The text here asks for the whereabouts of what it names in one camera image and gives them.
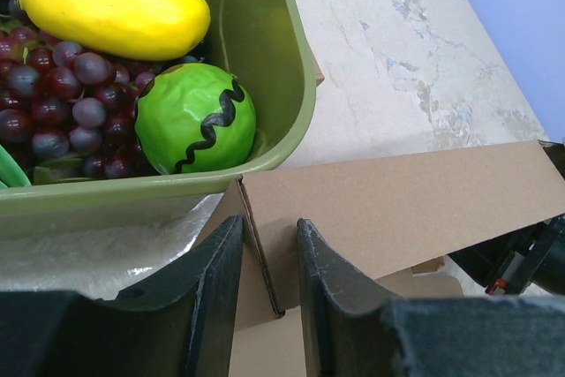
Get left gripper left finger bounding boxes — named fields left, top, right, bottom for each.
left=1, top=215, right=243, bottom=376

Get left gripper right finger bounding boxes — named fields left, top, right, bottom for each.
left=297, top=219, right=564, bottom=376

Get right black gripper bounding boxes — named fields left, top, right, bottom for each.
left=449, top=215, right=564, bottom=296

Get large cardboard box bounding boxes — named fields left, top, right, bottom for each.
left=202, top=140, right=564, bottom=376

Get small folded cardboard box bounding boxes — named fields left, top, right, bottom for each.
left=310, top=50, right=325, bottom=87

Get green round fruit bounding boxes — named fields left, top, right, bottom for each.
left=134, top=63, right=257, bottom=175

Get purple grapes front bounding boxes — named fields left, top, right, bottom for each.
left=1, top=20, right=161, bottom=185

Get olive green plastic bin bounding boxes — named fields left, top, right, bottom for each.
left=1, top=0, right=316, bottom=238

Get yellow mango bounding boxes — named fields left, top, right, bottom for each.
left=19, top=0, right=211, bottom=62

